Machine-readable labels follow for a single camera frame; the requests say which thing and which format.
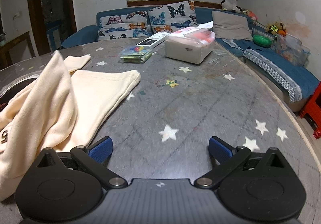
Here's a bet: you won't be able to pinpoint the right butterfly pillow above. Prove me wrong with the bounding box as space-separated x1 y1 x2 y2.
148 0 198 33

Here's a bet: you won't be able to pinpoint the panda plush toy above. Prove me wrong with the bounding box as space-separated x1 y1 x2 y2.
221 0 243 13

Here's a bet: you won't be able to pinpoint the white remote control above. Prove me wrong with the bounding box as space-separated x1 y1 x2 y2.
136 32 170 48

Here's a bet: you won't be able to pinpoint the grey cushion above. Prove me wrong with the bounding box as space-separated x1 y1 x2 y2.
212 11 252 41

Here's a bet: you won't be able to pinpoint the green round toy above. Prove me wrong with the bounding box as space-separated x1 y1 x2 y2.
252 35 272 48

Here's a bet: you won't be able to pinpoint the cream sweatshirt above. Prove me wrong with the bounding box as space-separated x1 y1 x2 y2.
1 51 141 199

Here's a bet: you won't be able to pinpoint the clear storage bin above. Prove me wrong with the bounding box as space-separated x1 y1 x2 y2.
275 34 311 67

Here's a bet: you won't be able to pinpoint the white tissue box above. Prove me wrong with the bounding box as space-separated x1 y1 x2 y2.
165 21 215 64

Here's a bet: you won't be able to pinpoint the left butterfly pillow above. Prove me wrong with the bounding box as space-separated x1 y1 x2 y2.
98 11 150 41

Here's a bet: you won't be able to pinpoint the red plastic stool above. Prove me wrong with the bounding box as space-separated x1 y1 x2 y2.
300 83 321 139

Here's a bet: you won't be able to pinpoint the black induction cooktop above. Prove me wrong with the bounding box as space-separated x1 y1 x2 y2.
0 74 39 111

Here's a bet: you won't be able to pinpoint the yellow plush toys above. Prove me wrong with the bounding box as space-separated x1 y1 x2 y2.
265 21 287 36

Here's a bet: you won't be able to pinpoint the blue corner sofa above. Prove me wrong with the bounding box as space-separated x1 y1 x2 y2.
62 6 320 112

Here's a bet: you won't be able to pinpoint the butterfly pillow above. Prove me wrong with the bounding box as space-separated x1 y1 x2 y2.
98 11 150 41
148 0 198 33

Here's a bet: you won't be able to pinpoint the clear plastic toy box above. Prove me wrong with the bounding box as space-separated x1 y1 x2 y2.
119 46 152 63

